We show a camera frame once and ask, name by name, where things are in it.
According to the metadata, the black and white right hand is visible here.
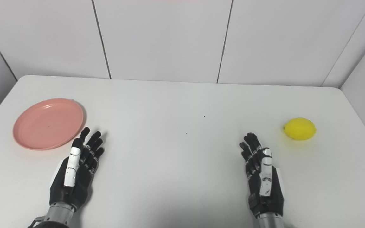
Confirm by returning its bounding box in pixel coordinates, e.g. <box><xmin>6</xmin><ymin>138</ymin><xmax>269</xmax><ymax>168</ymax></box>
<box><xmin>239</xmin><ymin>132</ymin><xmax>285</xmax><ymax>219</ymax></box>

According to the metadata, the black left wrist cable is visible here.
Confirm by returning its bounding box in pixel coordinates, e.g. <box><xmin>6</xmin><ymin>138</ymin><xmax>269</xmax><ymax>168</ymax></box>
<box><xmin>29</xmin><ymin>216</ymin><xmax>46</xmax><ymax>227</ymax></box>

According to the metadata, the black and white left hand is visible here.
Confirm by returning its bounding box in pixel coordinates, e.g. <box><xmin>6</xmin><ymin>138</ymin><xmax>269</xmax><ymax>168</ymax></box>
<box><xmin>49</xmin><ymin>127</ymin><xmax>105</xmax><ymax>212</ymax></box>

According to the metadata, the yellow lemon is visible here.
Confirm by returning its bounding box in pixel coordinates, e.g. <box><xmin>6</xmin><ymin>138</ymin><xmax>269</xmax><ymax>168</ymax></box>
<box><xmin>283</xmin><ymin>117</ymin><xmax>317</xmax><ymax>141</ymax></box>

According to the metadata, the pink round plate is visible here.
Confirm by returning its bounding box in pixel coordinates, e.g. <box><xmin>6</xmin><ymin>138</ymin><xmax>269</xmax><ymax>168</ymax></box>
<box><xmin>13</xmin><ymin>98</ymin><xmax>85</xmax><ymax>150</ymax></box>

